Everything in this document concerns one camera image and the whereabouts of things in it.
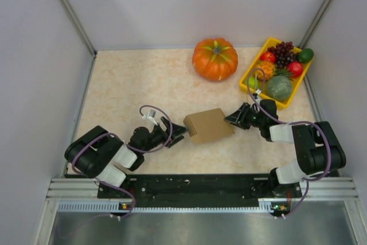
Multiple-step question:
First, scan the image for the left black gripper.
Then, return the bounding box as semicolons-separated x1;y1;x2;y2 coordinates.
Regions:
140;116;189;154

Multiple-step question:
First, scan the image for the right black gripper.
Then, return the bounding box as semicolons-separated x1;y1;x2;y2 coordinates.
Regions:
225;103;265;130

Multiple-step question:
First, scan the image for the brown cardboard box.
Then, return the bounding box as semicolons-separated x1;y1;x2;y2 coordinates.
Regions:
183;108;235;145

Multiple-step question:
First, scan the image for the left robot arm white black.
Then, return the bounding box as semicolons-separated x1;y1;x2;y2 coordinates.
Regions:
64;116;188;197

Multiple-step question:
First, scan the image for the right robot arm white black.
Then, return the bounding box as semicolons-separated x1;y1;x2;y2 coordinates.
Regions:
224;99;346;197

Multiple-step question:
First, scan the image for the green lime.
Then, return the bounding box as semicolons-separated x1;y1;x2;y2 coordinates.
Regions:
245;76;259;89

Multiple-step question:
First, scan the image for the green melon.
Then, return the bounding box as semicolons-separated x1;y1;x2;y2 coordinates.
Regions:
266;76;293;101

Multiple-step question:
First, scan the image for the yellow plastic tray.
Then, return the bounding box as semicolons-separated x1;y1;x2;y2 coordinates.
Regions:
239;37;313;111

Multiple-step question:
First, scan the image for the orange pineapple toy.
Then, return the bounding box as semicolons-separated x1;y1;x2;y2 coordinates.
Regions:
254;60;276;81

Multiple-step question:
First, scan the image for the orange pumpkin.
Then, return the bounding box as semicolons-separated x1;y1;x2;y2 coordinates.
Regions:
192;37;238;81

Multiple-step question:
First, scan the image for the red apple left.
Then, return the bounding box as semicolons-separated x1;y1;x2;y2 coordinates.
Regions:
259;52;276;63

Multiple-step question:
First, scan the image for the red apple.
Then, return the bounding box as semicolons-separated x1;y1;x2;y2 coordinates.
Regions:
259;52;276;63
287;61;303;79

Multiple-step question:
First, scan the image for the red apple right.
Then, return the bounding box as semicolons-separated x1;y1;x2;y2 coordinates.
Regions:
287;61;303;79

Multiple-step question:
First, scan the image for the dark purple grape bunch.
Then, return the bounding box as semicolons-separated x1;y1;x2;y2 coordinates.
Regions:
267;41;298;69

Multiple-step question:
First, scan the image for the green avocado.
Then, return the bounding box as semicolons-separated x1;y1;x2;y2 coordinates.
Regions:
298;48;314;64

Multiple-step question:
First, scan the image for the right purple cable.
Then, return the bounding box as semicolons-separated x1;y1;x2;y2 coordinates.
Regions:
247;68;332;182

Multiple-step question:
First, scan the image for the purple cable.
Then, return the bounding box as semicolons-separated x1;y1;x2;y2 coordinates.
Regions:
71;104;173;220
247;68;332;182

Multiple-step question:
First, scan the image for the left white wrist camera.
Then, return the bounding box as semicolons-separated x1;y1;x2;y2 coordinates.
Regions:
142;109;159;126

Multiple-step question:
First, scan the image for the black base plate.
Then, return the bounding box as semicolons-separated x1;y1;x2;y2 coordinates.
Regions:
97;174;302;208

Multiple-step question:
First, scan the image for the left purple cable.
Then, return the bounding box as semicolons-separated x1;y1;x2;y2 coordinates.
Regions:
71;104;173;220

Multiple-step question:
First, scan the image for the white cable duct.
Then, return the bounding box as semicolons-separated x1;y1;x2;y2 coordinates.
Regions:
58;201;286;213

